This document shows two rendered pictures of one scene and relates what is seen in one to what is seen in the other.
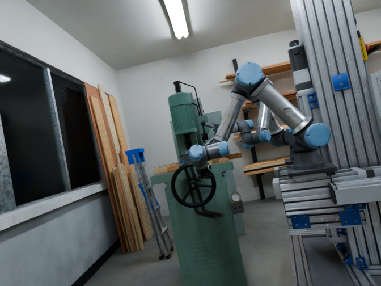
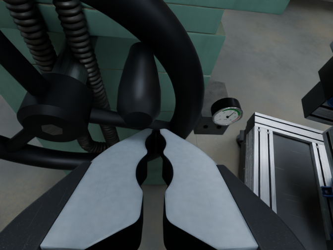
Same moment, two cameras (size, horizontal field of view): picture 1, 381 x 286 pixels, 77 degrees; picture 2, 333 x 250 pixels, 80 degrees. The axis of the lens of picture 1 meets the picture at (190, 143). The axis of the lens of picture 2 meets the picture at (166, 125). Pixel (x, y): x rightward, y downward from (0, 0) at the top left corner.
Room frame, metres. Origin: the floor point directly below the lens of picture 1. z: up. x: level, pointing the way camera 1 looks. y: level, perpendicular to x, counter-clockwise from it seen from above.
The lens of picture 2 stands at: (1.40, -0.04, 0.98)
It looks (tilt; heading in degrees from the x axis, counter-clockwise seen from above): 55 degrees down; 345
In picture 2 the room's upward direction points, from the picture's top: 12 degrees clockwise
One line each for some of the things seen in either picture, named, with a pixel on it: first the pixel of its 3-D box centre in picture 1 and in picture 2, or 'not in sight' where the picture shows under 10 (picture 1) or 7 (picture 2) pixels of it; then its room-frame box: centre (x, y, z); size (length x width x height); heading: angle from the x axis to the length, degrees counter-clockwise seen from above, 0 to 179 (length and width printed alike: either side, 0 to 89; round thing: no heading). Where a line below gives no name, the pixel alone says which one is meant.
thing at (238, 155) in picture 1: (204, 162); not in sight; (1.87, -0.08, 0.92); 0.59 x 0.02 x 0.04; 87
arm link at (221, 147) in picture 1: (217, 150); not in sight; (1.21, -0.13, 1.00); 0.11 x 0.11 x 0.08; 85
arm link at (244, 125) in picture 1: (244, 126); not in sight; (1.67, -0.39, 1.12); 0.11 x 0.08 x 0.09; 87
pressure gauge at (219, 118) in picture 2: (236, 197); (224, 112); (1.65, -0.23, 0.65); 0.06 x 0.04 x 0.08; 87
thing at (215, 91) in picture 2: (236, 205); (210, 108); (1.72, -0.24, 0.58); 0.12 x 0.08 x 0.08; 177
